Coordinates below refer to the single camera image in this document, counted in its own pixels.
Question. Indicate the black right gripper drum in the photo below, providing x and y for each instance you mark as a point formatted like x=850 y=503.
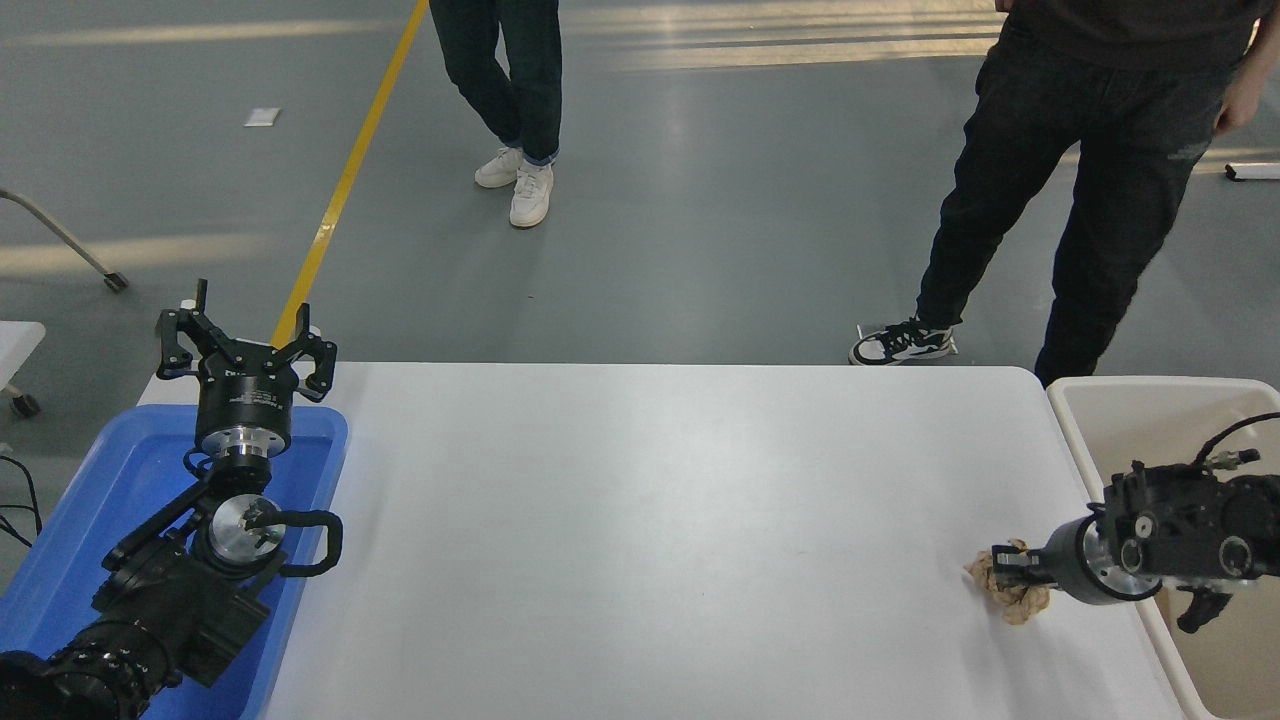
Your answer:
x=1068 y=560

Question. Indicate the person in black-white shoes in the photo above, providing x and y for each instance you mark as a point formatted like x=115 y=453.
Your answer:
x=1090 y=150

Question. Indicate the grey metal leg with caster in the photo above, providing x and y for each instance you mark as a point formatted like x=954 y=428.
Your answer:
x=60 y=235

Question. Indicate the person in white shoes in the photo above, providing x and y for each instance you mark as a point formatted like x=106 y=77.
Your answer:
x=520 y=90

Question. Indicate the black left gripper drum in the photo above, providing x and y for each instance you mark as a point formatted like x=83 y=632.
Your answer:
x=243 y=400

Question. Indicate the tan paper ball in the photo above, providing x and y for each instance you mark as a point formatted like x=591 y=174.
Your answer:
x=1020 y=605

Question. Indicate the large pale bin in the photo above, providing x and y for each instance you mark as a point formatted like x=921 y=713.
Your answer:
x=1150 y=420

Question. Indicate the person's hand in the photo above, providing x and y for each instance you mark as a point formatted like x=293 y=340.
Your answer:
x=1240 y=105

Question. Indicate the blue plastic tray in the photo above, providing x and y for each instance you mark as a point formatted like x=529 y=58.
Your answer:
x=100 y=500

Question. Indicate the white cart with caster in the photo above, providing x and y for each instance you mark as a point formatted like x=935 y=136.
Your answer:
x=15 y=345

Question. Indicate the white bar on floor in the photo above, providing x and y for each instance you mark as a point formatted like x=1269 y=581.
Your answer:
x=1255 y=171

